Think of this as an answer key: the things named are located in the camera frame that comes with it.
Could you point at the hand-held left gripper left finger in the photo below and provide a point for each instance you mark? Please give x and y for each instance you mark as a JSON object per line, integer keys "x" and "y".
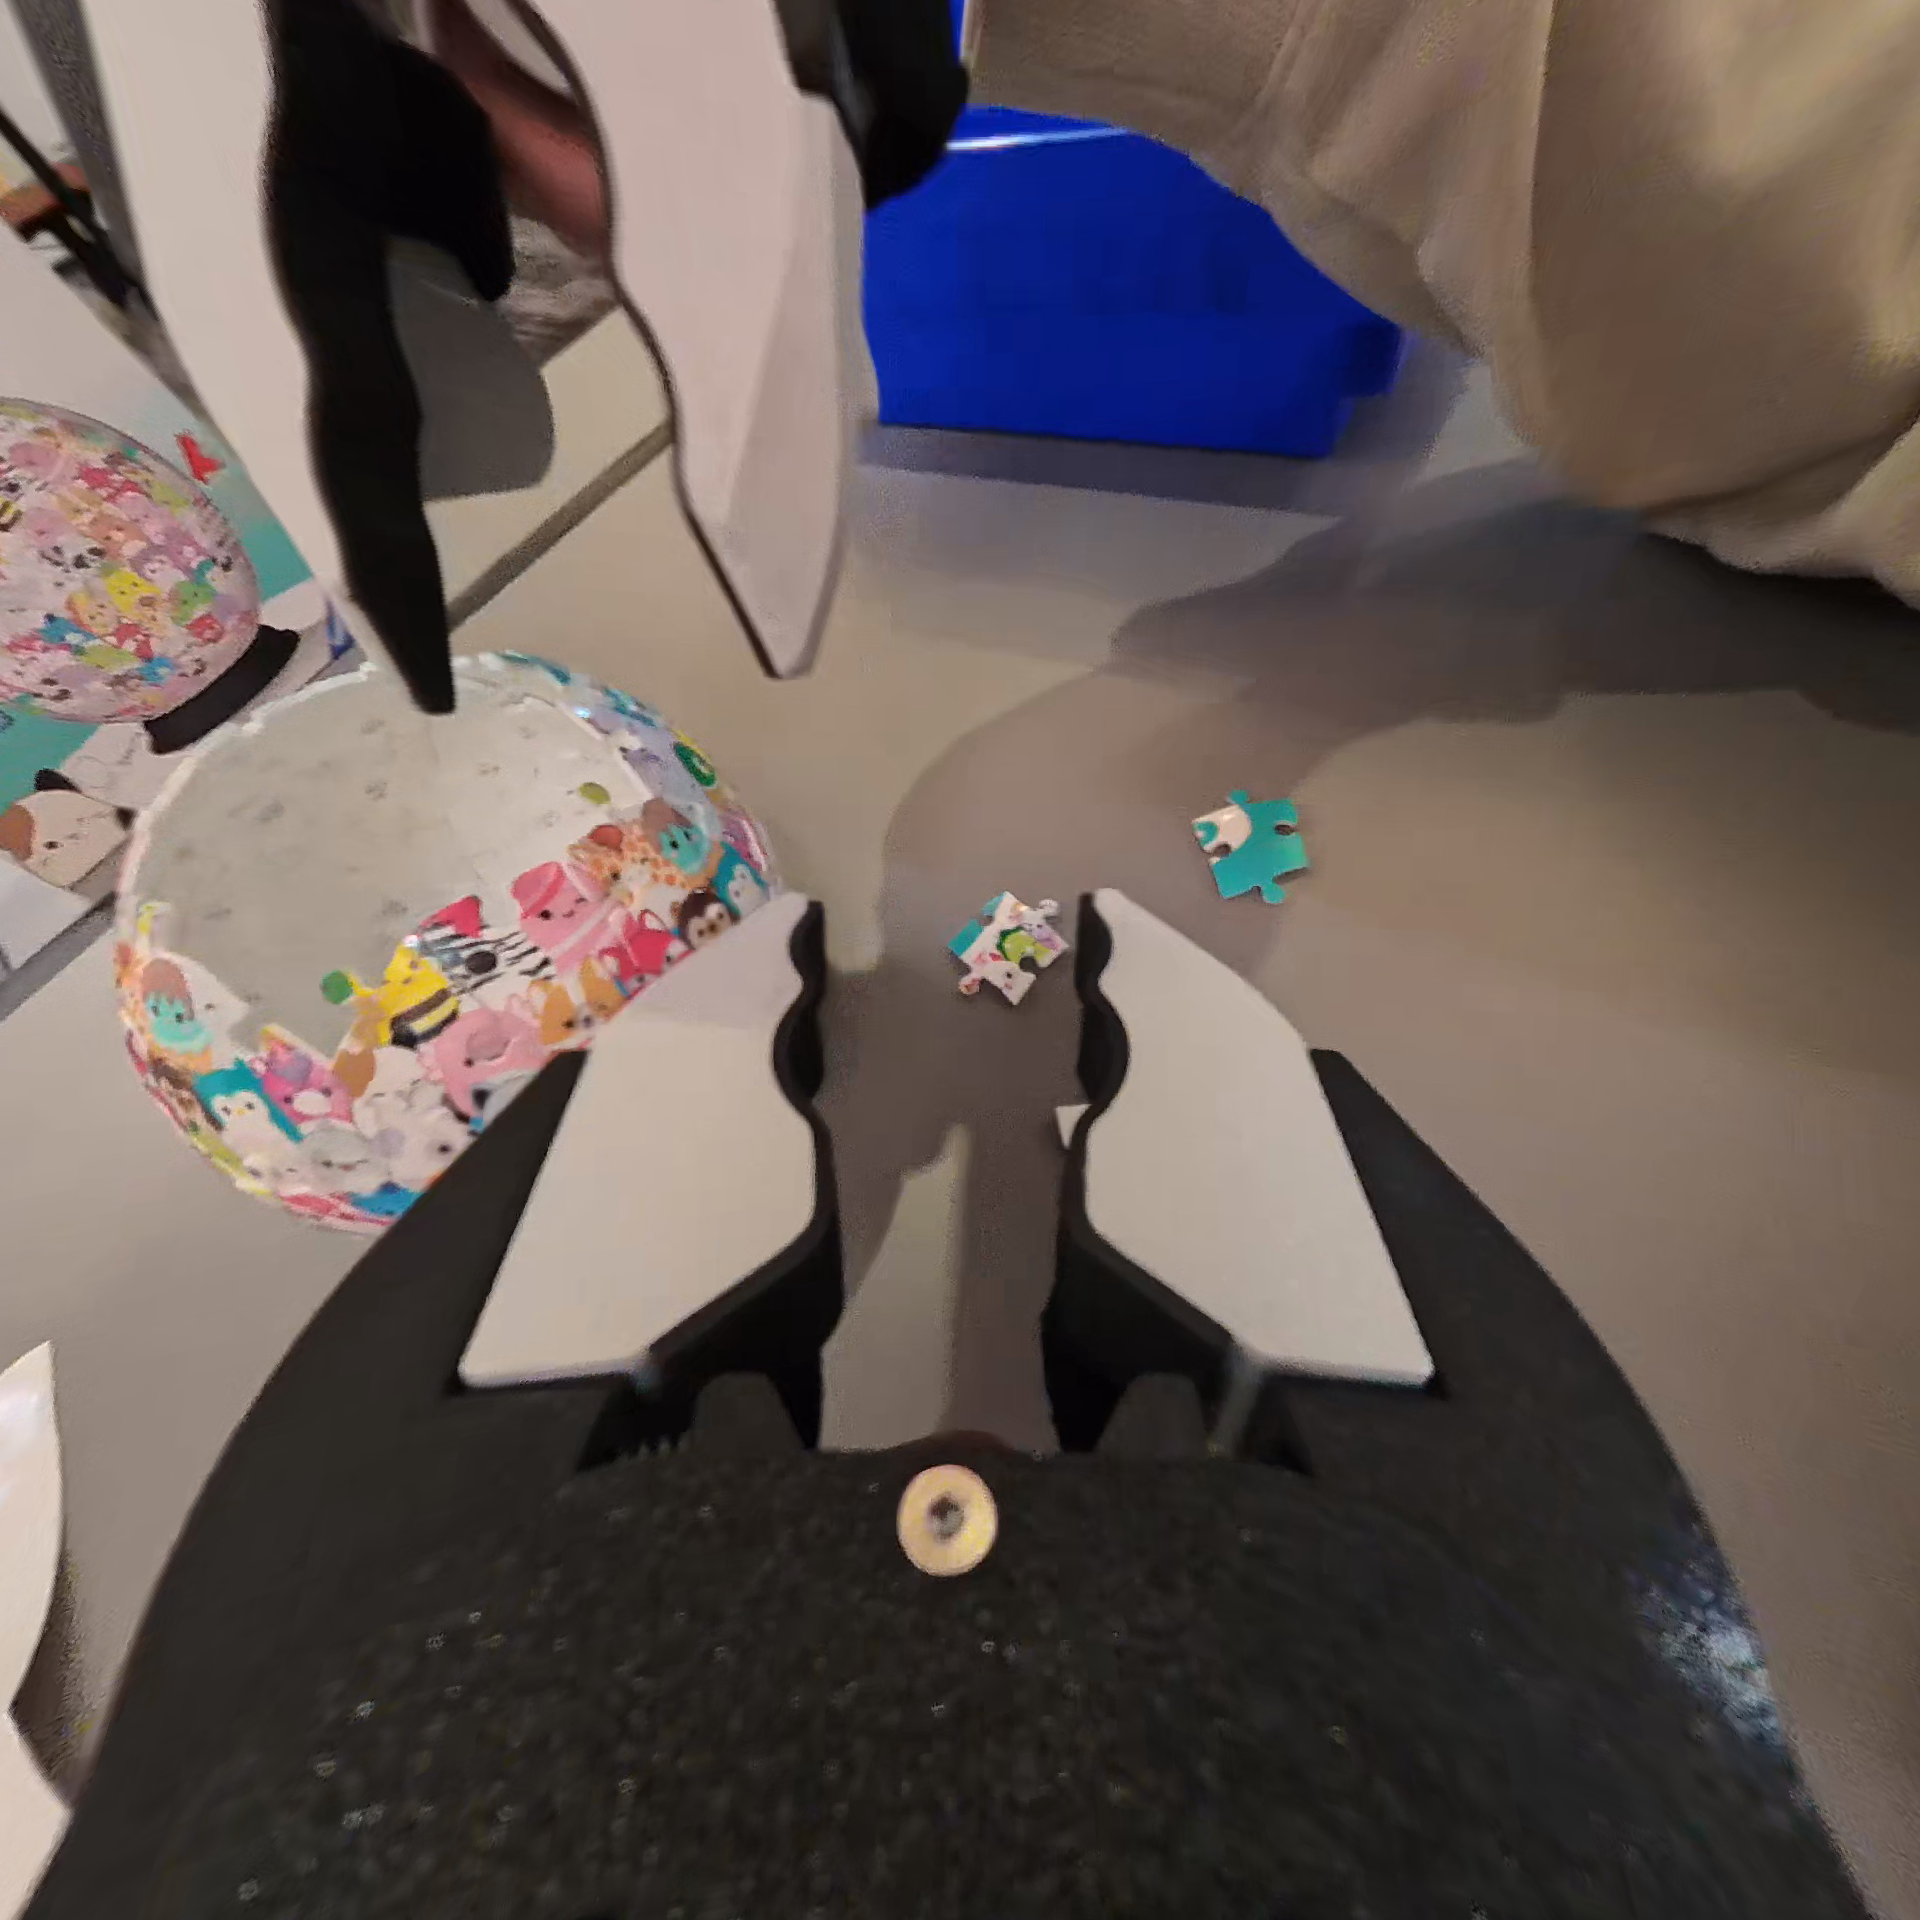
{"x": 660, "y": 1200}

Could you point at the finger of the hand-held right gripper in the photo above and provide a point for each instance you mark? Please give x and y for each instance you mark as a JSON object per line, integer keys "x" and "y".
{"x": 750, "y": 301}
{"x": 208, "y": 224}

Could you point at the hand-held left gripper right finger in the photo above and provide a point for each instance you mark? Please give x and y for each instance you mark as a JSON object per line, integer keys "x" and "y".
{"x": 1245, "y": 1214}

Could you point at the colourful puzzle ball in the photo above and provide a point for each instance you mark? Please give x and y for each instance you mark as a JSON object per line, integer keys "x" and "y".
{"x": 330, "y": 841}

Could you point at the person's right forearm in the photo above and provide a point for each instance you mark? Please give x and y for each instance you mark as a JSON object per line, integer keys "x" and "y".
{"x": 1499, "y": 224}

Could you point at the colourful puzzle piece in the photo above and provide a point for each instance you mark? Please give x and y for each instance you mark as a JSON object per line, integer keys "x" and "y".
{"x": 1009, "y": 948}

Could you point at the teal puzzle piece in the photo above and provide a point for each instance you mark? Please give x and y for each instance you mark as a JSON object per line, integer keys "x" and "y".
{"x": 1259, "y": 854}

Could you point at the puzzle box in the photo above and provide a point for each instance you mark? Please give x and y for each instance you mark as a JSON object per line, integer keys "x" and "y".
{"x": 89, "y": 570}

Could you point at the paper sheet with ball pictures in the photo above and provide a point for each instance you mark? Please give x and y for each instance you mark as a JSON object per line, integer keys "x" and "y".
{"x": 26, "y": 1500}

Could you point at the person's right hand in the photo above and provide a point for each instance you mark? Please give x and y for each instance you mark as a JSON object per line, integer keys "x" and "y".
{"x": 539, "y": 151}

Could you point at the blue plastic bin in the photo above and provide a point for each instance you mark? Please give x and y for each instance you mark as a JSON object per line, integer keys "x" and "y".
{"x": 1080, "y": 301}

